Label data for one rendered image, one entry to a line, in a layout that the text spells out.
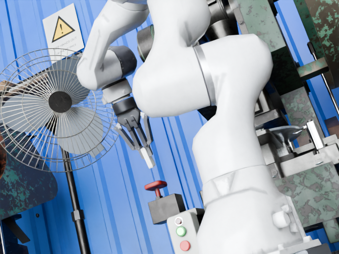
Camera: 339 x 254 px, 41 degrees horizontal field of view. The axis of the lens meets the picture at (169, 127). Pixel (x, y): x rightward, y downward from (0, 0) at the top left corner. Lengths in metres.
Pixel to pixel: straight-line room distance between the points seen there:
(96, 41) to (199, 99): 0.51
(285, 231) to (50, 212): 2.74
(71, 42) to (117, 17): 2.36
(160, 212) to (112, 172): 1.72
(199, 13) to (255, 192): 0.35
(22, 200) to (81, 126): 0.66
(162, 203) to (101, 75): 0.43
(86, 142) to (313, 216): 1.10
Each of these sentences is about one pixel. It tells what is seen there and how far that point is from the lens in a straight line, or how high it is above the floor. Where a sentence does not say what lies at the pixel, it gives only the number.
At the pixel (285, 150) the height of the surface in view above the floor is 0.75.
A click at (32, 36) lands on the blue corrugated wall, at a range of 3.84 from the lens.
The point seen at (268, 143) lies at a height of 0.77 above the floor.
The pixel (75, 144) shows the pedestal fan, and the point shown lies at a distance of 2.04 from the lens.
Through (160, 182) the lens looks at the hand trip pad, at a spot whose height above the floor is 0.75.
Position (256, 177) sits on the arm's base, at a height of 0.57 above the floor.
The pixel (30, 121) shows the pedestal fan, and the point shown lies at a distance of 2.01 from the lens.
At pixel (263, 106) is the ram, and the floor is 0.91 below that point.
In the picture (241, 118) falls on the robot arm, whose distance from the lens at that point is 0.75.
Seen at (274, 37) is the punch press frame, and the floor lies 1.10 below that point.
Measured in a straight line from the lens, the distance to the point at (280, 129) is 1.35.
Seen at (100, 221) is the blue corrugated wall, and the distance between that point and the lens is 3.12.
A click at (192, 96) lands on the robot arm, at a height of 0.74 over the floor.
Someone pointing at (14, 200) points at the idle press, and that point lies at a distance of 2.43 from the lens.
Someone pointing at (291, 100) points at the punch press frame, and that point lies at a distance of 1.78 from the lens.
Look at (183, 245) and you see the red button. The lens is 1.26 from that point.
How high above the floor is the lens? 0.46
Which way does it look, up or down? 19 degrees up
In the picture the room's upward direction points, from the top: 16 degrees counter-clockwise
